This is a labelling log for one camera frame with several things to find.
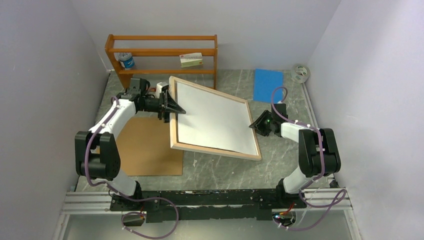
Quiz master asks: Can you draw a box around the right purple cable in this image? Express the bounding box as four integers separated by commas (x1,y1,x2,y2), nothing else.
270,86,347,232

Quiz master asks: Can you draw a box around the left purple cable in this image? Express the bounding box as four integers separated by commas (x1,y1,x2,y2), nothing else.
84,96,180,240

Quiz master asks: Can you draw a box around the blue white small jar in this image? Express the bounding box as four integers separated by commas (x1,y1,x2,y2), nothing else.
117,52,135,69

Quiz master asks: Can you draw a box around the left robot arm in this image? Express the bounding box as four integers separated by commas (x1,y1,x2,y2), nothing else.
74,78,186,211

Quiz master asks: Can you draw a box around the purple cable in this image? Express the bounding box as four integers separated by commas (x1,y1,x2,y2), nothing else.
270,86,347,232
84,96,180,240

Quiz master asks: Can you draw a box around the blue foam mat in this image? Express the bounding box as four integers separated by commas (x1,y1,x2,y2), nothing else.
252,68,284,103

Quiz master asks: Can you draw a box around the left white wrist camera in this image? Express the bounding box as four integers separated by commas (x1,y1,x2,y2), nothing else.
155,81,169,98

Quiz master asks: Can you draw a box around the wooden picture frame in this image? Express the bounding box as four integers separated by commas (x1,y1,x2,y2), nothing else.
168,75,263,162

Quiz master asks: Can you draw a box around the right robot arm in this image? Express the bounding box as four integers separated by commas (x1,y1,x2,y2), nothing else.
249,103,341,208

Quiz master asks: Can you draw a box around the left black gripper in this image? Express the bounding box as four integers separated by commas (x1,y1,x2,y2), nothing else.
144,90,186,123

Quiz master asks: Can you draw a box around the clear tape roll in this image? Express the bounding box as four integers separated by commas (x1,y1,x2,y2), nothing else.
290,64,311,84

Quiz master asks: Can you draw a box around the brown cardboard backing board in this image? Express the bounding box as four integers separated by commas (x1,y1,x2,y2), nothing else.
109,117,183,177

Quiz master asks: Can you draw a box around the orange wooden shelf rack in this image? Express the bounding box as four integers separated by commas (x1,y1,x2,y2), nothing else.
104,34,218,89

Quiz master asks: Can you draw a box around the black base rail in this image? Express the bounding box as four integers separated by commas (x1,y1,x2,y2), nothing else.
109,185,307,223

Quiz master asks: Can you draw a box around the small white green box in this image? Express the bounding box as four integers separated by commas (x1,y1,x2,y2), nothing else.
179,52,203,68

